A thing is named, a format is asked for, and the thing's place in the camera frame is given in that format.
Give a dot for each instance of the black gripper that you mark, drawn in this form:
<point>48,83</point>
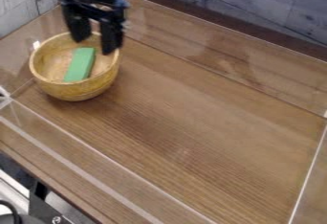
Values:
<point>109,12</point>

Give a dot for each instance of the green stick block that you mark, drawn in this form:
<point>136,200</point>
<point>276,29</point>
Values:
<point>80,65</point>

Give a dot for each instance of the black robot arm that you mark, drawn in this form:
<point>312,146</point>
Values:
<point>108,12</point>

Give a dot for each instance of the wooden bowl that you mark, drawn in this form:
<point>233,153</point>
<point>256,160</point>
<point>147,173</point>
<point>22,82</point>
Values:
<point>49,62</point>

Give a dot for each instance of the clear acrylic left bracket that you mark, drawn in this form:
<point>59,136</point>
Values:
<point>4,97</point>

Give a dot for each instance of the black table leg frame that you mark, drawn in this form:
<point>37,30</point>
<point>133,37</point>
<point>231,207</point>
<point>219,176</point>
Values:
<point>41,210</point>

